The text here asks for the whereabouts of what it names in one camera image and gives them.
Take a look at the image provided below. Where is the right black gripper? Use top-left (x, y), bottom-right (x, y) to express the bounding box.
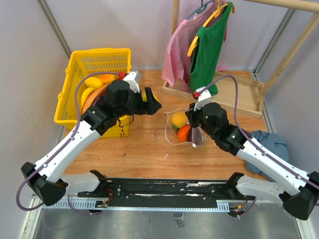
top-left (185, 100), bottom-right (217, 140)

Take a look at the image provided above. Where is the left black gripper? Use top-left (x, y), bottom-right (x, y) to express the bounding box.
top-left (116, 87), bottom-right (161, 119)

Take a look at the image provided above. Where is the yellow lemon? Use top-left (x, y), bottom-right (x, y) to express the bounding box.
top-left (142, 92), bottom-right (159, 103)

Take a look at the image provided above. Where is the pink orange peach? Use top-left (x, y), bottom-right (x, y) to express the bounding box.
top-left (170, 111), bottom-right (188, 128)

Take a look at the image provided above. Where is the small orange fruit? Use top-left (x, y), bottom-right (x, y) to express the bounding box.
top-left (177, 125), bottom-right (191, 142)

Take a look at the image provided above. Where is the clear zip top bag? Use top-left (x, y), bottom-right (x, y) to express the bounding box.
top-left (164, 108), bottom-right (207, 148)

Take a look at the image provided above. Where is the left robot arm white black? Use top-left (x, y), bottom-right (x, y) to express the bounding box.
top-left (21, 80), bottom-right (161, 206)

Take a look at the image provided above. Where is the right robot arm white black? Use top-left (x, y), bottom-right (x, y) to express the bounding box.
top-left (185, 103), bottom-right (319, 221)

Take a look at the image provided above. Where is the orange yellow peach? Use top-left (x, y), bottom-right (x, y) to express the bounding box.
top-left (99, 74), bottom-right (118, 85)

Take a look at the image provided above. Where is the wooden clothes rack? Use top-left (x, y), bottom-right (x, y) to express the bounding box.
top-left (161, 0), bottom-right (319, 119)

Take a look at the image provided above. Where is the yellow mango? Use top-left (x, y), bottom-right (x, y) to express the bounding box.
top-left (84, 77), bottom-right (103, 89)

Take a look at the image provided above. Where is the yellow banana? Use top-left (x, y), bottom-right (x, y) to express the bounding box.
top-left (80, 87), bottom-right (95, 109)

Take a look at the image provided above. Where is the pink shirt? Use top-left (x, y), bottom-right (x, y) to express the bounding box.
top-left (162, 0), bottom-right (227, 96)

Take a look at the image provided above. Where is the yellow plastic basket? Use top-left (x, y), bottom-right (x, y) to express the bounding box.
top-left (54, 48), bottom-right (131, 130)

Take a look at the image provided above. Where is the green shirt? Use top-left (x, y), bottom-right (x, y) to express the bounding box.
top-left (189, 2), bottom-right (233, 100)

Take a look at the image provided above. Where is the blue crumpled cloth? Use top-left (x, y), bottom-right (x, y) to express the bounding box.
top-left (245, 130), bottom-right (289, 182)

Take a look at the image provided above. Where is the yellow clothes hanger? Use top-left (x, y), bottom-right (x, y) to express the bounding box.
top-left (187, 0), bottom-right (235, 57)

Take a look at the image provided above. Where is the grey clothes hanger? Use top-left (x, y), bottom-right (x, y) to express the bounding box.
top-left (186, 0), bottom-right (214, 20)

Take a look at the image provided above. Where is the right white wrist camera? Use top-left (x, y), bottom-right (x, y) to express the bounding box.
top-left (193, 87), bottom-right (211, 111)

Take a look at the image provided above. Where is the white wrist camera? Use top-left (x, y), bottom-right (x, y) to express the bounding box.
top-left (123, 71), bottom-right (141, 93)
top-left (193, 87), bottom-right (211, 111)

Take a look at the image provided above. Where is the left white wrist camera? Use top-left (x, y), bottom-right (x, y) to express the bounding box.
top-left (123, 71), bottom-right (141, 93)

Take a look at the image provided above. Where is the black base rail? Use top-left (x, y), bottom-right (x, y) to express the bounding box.
top-left (77, 178), bottom-right (253, 212)

